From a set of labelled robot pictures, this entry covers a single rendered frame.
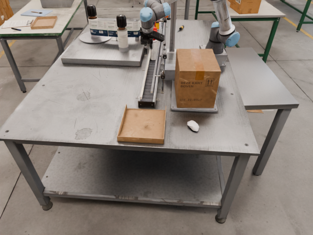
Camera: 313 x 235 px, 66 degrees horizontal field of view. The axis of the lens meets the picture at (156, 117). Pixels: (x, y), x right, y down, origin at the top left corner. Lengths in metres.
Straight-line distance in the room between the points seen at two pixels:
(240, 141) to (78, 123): 0.96
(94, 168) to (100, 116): 0.63
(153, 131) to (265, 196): 1.26
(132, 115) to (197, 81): 0.45
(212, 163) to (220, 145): 0.72
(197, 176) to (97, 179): 0.79
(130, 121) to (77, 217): 0.97
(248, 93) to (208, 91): 0.41
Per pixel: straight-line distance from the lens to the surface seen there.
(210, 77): 1.47
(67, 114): 1.64
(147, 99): 1.59
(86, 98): 1.75
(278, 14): 3.87
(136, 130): 1.43
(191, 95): 1.52
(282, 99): 1.89
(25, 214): 2.29
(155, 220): 2.03
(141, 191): 1.90
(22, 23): 3.45
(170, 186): 1.92
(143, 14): 1.53
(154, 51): 2.01
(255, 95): 1.85
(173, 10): 2.20
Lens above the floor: 1.81
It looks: 40 degrees down
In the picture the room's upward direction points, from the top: straight up
